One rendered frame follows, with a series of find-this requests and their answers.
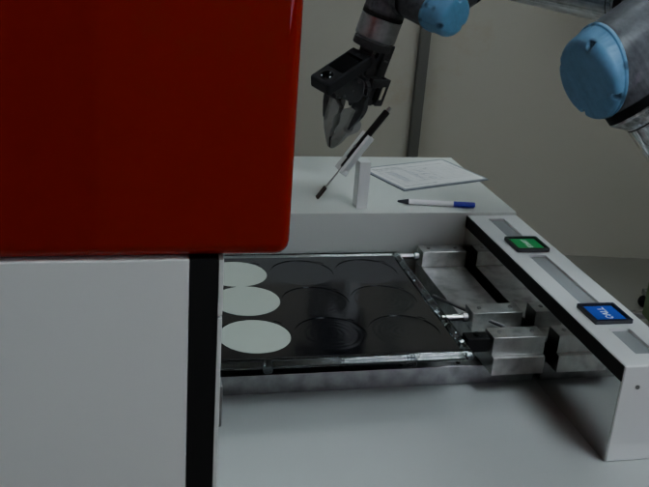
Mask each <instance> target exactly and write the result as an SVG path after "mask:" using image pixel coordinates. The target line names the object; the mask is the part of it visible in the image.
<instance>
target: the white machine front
mask: <svg viewBox="0 0 649 487"><path fill-rule="evenodd" d="M189 259H190V288H189V339H188V392H187V444H186V487H216V484H217V455H218V427H220V426H221V418H222V390H223V386H222V382H221V378H220V367H221V338H222V309H223V280H224V258H223V255H222V254H204V255H189Z"/></svg>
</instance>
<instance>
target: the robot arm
mask: <svg viewBox="0 0 649 487"><path fill-rule="evenodd" d="M480 1H481V0H366V1H365V4H364V7H363V10H362V13H361V15H360V19H359V21H358V23H357V26H356V29H355V30H356V32H357V33H355V34H354V37H353V41H354V42H355V43H357V44H359V45H360V48H359V49H356V48H354V47H353V48H351V49H350V50H348V51H347V52H345V53H344V54H342V55H341V56H339V57H338V58H336V59H335V60H333V61H332V62H330V63H329V64H327V65H326V66H324V67H323V68H321V69H320V70H318V71H317V72H315V73H313V74H312V75H311V86H313V87H314V88H316V89H318V90H320V91H321V92H323V93H324V99H323V116H324V134H325V139H326V144H327V146H328V147H329V148H331V149H333V148H335V147H336V146H338V145H339V144H341V143H342V142H343V141H344V140H345V139H346V138H347V137H348V136H350V135H352V134H355V133H357V132H358V131H359V130H360V128H361V123H360V120H361V119H362V118H363V117H364V115H365V114H366V112H367V109H368V105H372V104H373V105H374V106H381V105H382V103H383V100H384V97H385V95H386V92H387V90H388V87H389V84H390V82H391V80H389V79H388V78H386V77H384V75H385V73H386V70H387V67H388V65H389V62H390V59H391V57H392V54H393V51H394V49H395V46H393V44H395V42H396V40H397V37H398V34H399V32H400V29H401V26H402V23H403V21H404V18H406V19H408V20H410V21H412V22H413V23H415V24H417V25H419V26H421V27H422V28H423V29H425V30H427V31H429V32H432V33H436V34H438V35H441V36H443V37H450V36H453V35H455V34H457V33H458V32H459V31H460V30H461V29H462V26H463V25H464V24H466V21H467V19H468V15H469V8H471V7H472V6H474V5H475V4H477V3H478V2H480ZM510 1H514V2H518V3H523V4H526V5H530V6H535V7H539V8H543V9H547V10H552V11H556V12H560V13H564V14H571V15H576V16H580V17H584V18H589V19H593V20H596V21H594V22H592V23H590V24H588V25H586V26H585V27H584V28H582V29H581V31H580V32H579V33H578V34H577V35H576V36H575V37H574V38H572V39H571V40H570V41H569V42H568V43H567V45H566V46H565V48H564V50H563V52H562V55H561V58H560V63H561V65H560V77H561V81H562V85H563V87H564V90H565V92H566V94H567V96H568V98H569V99H570V101H571V102H572V104H573V105H574V106H575V107H576V108H577V109H578V110H579V111H580V112H583V111H585V115H586V116H588V117H590V118H593V119H606V121H607V122H608V124H609V125H610V126H611V127H612V128H615V129H624V130H626V131H627V132H628V133H629V135H630V136H631V138H632V139H633V141H634V142H635V144H636V145H637V147H638V148H639V150H640V151H641V152H642V153H643V155H644V156H645V158H646V159H647V161H648V162H649V0H510ZM382 88H385V91H384V93H383V96H382V99H381V100H379V97H380V94H381V90H382ZM346 100H347V101H348V103H349V105H351V106H352V107H349V108H344V106H345V102H346ZM334 131H335V132H334Z"/></svg>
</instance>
